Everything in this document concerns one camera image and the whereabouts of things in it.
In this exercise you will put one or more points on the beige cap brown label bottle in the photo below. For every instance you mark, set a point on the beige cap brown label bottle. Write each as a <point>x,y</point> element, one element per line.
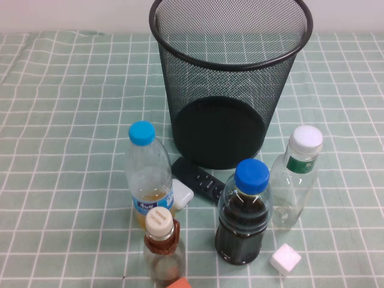
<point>159,222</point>

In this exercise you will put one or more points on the white earbuds case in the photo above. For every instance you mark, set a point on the white earbuds case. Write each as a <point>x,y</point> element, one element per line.
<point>183,193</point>

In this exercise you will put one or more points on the light-blue cap yellow liquid bottle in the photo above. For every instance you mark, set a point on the light-blue cap yellow liquid bottle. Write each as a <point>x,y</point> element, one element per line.
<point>149,175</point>

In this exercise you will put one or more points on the white cube charger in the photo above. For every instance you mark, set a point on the white cube charger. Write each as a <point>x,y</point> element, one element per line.
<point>285,258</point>

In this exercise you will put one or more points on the green checked tablecloth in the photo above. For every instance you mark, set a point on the green checked tablecloth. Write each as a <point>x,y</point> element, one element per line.
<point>60,150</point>

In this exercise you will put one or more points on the white cap green label bottle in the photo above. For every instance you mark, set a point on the white cap green label bottle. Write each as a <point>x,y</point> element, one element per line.
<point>306,138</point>

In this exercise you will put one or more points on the black remote control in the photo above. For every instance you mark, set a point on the black remote control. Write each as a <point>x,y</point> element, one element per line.
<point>192,177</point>

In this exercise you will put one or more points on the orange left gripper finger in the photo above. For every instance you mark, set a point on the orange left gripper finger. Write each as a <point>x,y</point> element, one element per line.
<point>180,283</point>

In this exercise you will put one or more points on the black mesh wastebasket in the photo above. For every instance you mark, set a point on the black mesh wastebasket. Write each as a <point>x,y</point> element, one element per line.
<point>222,141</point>

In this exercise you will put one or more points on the blue cap dark liquid bottle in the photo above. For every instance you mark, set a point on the blue cap dark liquid bottle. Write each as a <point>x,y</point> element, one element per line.
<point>241,228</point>

